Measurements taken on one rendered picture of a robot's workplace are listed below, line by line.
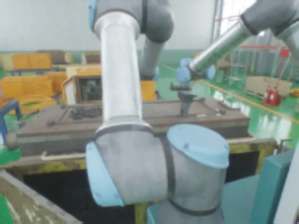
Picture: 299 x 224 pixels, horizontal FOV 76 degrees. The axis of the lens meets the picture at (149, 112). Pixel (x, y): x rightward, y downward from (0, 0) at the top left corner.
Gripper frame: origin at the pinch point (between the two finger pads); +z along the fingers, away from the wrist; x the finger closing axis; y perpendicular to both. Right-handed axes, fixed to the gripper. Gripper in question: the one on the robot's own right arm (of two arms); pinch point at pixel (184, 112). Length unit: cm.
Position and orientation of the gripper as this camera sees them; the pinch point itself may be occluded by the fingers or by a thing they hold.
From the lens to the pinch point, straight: 116.3
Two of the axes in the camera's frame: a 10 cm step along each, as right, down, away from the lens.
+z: 0.0, 9.4, 3.4
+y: 9.8, -0.6, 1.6
